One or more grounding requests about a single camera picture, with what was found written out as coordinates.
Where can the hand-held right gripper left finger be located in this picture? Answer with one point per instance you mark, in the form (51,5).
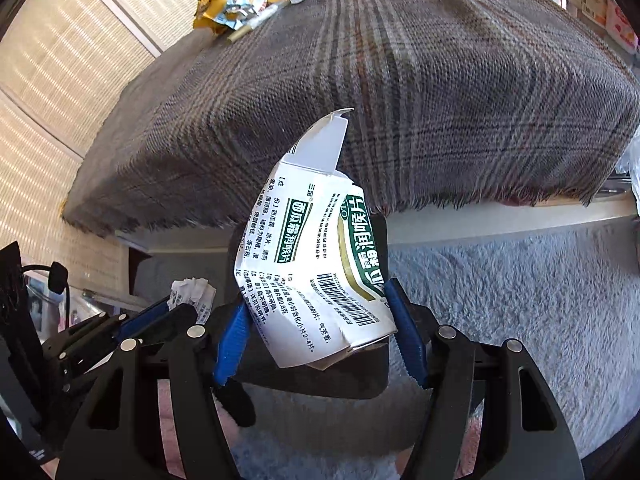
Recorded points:
(230,345)

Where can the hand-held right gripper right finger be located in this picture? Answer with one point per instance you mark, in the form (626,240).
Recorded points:
(407,340)

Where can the small white paper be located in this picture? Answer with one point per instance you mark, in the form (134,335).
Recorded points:
(192,295)

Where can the grey plaid tablecloth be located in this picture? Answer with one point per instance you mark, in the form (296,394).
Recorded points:
(425,85)

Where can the bamboo folding screen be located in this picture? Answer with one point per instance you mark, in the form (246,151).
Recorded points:
(75,60)

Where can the crumpled silver wrapper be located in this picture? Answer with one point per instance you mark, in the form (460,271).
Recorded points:
(245,10)

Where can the white pen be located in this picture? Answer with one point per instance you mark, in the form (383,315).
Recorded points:
(255,22)

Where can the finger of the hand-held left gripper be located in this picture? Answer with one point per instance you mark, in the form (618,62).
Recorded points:
(145,317)
(180,315)

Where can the grey fluffy rug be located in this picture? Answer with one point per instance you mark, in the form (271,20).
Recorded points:
(500,310)

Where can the black trash bin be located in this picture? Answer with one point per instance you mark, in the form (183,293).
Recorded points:
(350,375)

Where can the white green medicine box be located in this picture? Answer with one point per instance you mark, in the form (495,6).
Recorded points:
(310,270)

